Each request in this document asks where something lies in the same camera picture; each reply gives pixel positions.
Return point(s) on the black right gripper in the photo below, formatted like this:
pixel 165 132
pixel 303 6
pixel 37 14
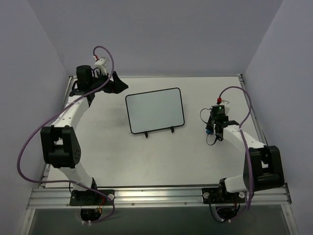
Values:
pixel 213 124

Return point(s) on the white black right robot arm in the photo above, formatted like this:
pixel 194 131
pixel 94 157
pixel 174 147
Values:
pixel 262 164

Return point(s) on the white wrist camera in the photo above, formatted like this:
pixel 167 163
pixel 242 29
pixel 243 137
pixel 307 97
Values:
pixel 101 64
pixel 226 104

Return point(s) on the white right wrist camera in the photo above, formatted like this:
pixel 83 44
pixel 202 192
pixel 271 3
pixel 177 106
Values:
pixel 226 104

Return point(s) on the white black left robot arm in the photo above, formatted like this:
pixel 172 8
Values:
pixel 61 148

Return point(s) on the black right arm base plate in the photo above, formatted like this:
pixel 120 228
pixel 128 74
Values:
pixel 215 196

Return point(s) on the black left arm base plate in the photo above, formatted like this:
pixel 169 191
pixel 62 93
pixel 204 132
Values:
pixel 87 198

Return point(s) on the small black-framed whiteboard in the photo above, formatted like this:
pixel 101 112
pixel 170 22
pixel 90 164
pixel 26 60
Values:
pixel 155 110

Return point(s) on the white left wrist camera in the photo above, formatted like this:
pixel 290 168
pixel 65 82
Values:
pixel 101 64

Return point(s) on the blue whiteboard eraser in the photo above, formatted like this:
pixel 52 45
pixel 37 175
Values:
pixel 209 132

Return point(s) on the aluminium table frame rail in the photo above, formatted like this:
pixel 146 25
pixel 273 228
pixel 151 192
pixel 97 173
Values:
pixel 166 169

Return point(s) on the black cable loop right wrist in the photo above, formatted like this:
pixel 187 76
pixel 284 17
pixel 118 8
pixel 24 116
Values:
pixel 210 139

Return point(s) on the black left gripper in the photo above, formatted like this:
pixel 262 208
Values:
pixel 111 83

